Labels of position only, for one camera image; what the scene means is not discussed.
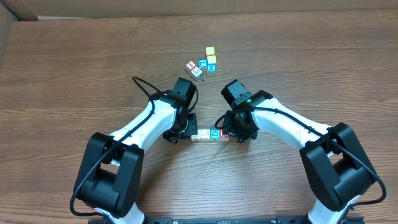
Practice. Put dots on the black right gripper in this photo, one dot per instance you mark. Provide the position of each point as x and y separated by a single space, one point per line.
229 128

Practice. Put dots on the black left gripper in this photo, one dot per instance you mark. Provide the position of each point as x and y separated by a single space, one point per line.
191 127

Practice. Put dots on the plain K wooden block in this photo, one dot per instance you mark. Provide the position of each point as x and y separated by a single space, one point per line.
197 136

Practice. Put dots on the red M wooden block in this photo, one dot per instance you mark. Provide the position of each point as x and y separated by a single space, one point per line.
223 136

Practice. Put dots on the blue P wooden block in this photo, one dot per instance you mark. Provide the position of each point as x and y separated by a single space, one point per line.
205 135

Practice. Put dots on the blue D wooden block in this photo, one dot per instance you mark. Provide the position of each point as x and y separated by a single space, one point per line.
215 134

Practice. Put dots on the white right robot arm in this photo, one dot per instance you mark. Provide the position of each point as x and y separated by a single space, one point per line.
337 167

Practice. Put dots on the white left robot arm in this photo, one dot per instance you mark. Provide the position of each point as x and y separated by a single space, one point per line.
110 172

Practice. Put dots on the plain W wooden block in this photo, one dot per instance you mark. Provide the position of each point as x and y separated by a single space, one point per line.
196 73

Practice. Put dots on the red I wooden block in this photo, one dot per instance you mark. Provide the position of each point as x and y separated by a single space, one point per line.
189 66

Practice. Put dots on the blue X wooden block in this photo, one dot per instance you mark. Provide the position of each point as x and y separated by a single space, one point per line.
211 69

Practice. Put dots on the blue L wooden block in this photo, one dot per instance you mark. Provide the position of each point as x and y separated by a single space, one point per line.
202 64

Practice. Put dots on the yellow C wooden block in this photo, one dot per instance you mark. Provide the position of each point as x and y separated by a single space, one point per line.
211 59

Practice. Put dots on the yellow G wooden block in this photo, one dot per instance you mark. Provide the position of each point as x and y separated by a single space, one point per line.
209 51

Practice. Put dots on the cardboard back panel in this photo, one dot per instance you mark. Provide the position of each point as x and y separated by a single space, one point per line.
28 10

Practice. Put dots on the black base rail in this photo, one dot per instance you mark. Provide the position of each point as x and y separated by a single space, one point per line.
298 219

